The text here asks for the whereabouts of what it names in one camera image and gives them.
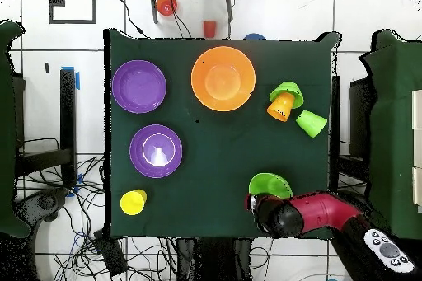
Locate large green bowl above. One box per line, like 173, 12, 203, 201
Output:
248, 172, 293, 199

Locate green cup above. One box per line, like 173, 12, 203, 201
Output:
295, 109, 329, 139

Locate orange cup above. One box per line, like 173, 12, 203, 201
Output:
266, 91, 297, 123

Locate small green bowl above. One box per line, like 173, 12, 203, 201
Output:
269, 81, 305, 110

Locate large orange bowl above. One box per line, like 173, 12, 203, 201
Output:
190, 45, 257, 113

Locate purple bowl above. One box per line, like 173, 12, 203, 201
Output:
129, 124, 183, 179
111, 59, 168, 115

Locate red cup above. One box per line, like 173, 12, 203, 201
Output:
203, 20, 218, 39

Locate dark green tablecloth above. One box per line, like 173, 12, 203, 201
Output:
103, 28, 340, 241

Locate yellow cup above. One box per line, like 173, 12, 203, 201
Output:
120, 189, 148, 217

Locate black box on floor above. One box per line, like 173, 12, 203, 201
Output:
92, 228, 129, 278

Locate neighbouring green table cloth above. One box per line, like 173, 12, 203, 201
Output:
0, 20, 32, 239
359, 30, 422, 241

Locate white boxes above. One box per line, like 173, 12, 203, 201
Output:
410, 89, 422, 211

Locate grey black machine base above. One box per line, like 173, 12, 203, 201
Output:
14, 188, 68, 222

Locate small orange bowl on floor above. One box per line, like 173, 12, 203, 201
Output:
155, 0, 179, 17

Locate bundle of cables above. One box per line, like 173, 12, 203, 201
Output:
17, 155, 179, 281

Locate black post stand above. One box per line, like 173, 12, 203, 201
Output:
16, 68, 77, 186

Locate grey camera stand legs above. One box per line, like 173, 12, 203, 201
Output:
147, 0, 237, 25

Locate black square frame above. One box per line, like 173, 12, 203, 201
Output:
48, 0, 97, 25

